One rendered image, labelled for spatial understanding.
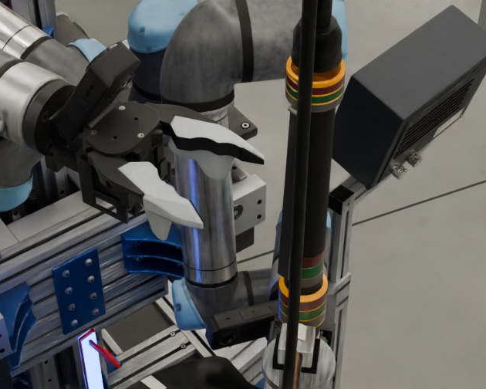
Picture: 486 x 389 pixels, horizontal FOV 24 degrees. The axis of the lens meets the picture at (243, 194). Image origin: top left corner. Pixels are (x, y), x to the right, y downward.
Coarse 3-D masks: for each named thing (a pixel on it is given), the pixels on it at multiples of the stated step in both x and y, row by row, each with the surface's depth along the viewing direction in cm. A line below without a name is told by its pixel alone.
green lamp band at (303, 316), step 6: (282, 306) 99; (324, 306) 100; (282, 312) 100; (300, 312) 98; (306, 312) 98; (312, 312) 99; (318, 312) 99; (300, 318) 99; (306, 318) 99; (312, 318) 99
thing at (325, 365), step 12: (276, 336) 101; (312, 336) 98; (276, 348) 100; (300, 348) 97; (312, 348) 97; (324, 348) 108; (264, 360) 107; (276, 360) 99; (312, 360) 99; (324, 360) 107; (264, 372) 106; (276, 372) 106; (312, 372) 99; (324, 372) 106; (276, 384) 105; (300, 384) 103; (312, 384) 105; (324, 384) 105
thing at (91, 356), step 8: (88, 344) 143; (88, 352) 144; (96, 352) 145; (88, 360) 145; (96, 360) 147; (88, 368) 146; (96, 368) 147; (88, 376) 147; (96, 376) 148; (96, 384) 150
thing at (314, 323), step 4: (280, 312) 100; (324, 312) 100; (280, 316) 101; (284, 316) 100; (320, 316) 100; (324, 316) 101; (284, 320) 100; (312, 320) 99; (316, 320) 100; (320, 320) 100; (304, 324) 100; (308, 324) 100; (312, 324) 100; (316, 324) 100
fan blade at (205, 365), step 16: (176, 368) 143; (192, 368) 143; (208, 368) 143; (224, 368) 143; (144, 384) 139; (176, 384) 140; (192, 384) 140; (208, 384) 140; (224, 384) 140; (240, 384) 140
